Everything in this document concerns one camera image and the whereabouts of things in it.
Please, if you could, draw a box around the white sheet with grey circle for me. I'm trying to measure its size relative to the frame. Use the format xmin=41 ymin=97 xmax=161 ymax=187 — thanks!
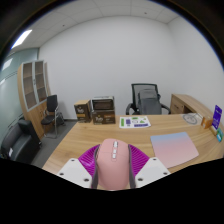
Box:
xmin=181 ymin=112 xmax=204 ymax=126

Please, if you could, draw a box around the black visitor chair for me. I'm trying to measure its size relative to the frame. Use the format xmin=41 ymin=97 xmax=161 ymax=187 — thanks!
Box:
xmin=40 ymin=94 xmax=65 ymax=140

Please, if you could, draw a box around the purple sign card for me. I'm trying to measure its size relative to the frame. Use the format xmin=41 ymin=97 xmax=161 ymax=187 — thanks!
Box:
xmin=211 ymin=104 xmax=223 ymax=131

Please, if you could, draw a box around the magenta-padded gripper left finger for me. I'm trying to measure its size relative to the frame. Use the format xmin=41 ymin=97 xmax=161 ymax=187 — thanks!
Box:
xmin=57 ymin=143 xmax=101 ymax=190

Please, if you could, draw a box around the white sheet with green purple prints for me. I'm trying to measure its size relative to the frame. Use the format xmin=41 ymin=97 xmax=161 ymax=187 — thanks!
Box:
xmin=119 ymin=115 xmax=152 ymax=129

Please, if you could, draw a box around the black leather sofa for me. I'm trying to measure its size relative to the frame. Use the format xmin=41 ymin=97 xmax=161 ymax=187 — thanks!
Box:
xmin=0 ymin=118 xmax=43 ymax=165

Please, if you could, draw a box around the wooden shelf cabinet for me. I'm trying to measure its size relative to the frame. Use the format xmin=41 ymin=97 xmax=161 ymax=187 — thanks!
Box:
xmin=17 ymin=59 xmax=51 ymax=141

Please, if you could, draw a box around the small orange box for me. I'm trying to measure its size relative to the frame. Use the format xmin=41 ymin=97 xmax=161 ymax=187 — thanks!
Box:
xmin=200 ymin=116 xmax=214 ymax=130

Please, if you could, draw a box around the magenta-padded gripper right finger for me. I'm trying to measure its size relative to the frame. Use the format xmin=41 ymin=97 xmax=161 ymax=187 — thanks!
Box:
xmin=127 ymin=143 xmax=172 ymax=190

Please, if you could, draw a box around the small green card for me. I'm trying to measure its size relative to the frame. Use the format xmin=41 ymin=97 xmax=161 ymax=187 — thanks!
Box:
xmin=215 ymin=128 xmax=224 ymax=144

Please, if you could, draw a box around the pink and blue mouse pad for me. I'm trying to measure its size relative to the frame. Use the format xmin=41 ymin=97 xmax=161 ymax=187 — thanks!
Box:
xmin=149 ymin=131 xmax=200 ymax=169

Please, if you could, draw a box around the black mesh office chair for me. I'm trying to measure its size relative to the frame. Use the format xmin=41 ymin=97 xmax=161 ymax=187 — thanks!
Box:
xmin=125 ymin=82 xmax=172 ymax=116

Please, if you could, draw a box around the pink computer mouse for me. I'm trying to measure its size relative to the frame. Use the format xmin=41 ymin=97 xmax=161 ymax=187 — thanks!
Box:
xmin=95 ymin=138 xmax=132 ymax=192

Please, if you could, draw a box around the wooden side desk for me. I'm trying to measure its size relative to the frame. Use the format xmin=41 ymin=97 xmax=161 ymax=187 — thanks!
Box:
xmin=169 ymin=93 xmax=214 ymax=116

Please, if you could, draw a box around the grey backpack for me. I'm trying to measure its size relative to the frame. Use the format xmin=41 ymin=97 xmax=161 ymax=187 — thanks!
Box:
xmin=137 ymin=88 xmax=163 ymax=116

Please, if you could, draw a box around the ceiling light panel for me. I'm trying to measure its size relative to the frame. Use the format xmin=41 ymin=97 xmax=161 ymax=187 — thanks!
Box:
xmin=10 ymin=29 xmax=34 ymax=51

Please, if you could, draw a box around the tall brown cardboard box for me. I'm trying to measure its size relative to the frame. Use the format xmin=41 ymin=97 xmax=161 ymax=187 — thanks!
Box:
xmin=73 ymin=99 xmax=93 ymax=124

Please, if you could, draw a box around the black cardboard box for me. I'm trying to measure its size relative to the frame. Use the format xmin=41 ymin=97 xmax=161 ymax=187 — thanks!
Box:
xmin=91 ymin=96 xmax=115 ymax=112

